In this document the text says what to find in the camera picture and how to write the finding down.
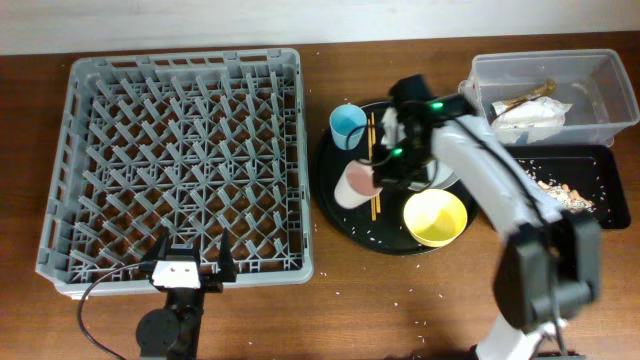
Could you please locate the white napkin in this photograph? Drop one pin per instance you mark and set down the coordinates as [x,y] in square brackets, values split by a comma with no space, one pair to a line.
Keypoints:
[541,112]

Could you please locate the gold snack wrapper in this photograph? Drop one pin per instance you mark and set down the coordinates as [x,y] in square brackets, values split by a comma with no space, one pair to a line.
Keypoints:
[527,96]

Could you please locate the pink plastic cup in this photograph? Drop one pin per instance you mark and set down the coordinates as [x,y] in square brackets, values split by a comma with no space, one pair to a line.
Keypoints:
[355,186]

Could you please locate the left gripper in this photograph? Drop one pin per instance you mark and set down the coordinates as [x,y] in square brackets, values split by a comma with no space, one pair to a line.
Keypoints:
[214,282]

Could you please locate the wooden chopstick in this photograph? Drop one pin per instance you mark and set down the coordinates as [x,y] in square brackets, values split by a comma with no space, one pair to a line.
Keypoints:
[371,162]
[378,202]

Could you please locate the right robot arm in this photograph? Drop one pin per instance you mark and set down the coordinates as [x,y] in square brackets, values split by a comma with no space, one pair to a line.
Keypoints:
[550,266]

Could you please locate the black rectangular tray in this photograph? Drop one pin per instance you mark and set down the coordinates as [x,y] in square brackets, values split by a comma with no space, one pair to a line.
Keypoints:
[590,170]

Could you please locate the left wooden chopstick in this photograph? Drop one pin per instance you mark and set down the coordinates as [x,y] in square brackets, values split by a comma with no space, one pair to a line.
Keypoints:
[371,162]

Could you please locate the grey dishwasher rack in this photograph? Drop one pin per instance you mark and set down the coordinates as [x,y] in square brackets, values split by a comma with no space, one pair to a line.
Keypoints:
[195,148]

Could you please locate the light blue plastic cup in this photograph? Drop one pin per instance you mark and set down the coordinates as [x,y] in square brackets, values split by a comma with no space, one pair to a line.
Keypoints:
[347,124]

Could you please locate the grey round plate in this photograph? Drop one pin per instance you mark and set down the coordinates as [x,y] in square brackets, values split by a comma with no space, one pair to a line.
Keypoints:
[435,175]

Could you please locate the yellow bowl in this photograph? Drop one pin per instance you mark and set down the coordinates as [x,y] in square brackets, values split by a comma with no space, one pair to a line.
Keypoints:
[435,217]

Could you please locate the food scraps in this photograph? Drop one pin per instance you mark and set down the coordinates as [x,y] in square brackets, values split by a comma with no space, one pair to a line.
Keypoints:
[570,198]

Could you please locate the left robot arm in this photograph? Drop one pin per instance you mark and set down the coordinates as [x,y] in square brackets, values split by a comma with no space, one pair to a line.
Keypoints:
[172,332]

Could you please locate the clear plastic bin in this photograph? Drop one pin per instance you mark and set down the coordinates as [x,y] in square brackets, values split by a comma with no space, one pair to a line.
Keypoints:
[593,82]

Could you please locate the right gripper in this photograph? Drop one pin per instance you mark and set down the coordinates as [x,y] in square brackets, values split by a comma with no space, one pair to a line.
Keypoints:
[382,180]

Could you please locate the round black tray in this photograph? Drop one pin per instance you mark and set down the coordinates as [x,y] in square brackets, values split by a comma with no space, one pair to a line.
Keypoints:
[385,233]

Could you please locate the right wooden chopstick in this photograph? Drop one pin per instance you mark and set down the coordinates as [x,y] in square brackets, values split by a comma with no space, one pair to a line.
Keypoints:
[378,202]

